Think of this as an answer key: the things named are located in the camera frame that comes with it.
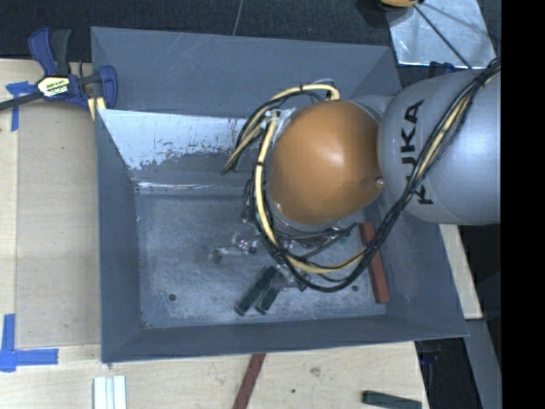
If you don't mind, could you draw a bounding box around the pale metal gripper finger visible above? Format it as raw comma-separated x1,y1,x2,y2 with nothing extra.
209,239,258,264
272,268,306,292

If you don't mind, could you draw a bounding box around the dark green flat block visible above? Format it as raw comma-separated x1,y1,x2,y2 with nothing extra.
234,265,278,317
361,389,423,409
255,282,282,316

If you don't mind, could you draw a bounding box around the grey metal bin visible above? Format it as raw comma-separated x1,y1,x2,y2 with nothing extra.
89,26,470,364

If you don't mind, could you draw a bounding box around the red-brown flat block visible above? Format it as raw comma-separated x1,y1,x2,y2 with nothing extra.
358,222,392,305
231,353,267,409

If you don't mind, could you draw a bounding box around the pale wood flat board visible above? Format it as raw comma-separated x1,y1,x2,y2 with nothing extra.
14,103,103,349

